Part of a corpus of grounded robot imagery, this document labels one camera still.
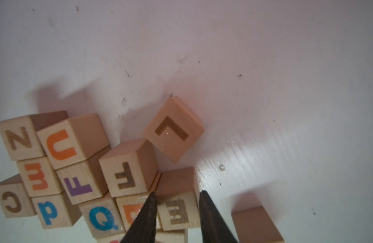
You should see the wooden block brown F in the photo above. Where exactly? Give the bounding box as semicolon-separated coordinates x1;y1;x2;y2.
99;138;159;198

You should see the wooden block orange D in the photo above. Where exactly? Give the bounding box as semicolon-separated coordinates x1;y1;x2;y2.
116;171;162;232

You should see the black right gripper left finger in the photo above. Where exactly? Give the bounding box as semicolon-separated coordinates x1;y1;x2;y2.
120;192;157;243

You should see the wooden block letter E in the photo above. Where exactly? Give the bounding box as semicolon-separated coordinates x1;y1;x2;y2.
156;167;201;231

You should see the wooden block letter N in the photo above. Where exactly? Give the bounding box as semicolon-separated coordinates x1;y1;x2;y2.
0;110;68;162

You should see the wooden block letter L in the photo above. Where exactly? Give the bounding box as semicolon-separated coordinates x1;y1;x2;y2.
144;96;205;163

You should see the wooden block orange E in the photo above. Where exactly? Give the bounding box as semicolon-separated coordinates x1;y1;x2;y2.
16;156;64;197

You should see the wooden block orange U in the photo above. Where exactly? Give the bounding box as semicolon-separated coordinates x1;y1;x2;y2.
37;113;109;170

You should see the wooden block blue P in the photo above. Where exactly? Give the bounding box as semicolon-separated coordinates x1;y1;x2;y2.
31;191;82;229

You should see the wooden block letter C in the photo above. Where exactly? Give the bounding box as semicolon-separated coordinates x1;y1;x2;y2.
0;174;36;218

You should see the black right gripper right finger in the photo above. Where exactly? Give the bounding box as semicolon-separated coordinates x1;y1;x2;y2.
199;190;238;243

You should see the wooden block purple F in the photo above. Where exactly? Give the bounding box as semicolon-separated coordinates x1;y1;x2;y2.
57;147;111;205

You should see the wooden block blue Q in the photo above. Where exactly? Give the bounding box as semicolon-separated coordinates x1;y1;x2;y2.
79;192;126;239

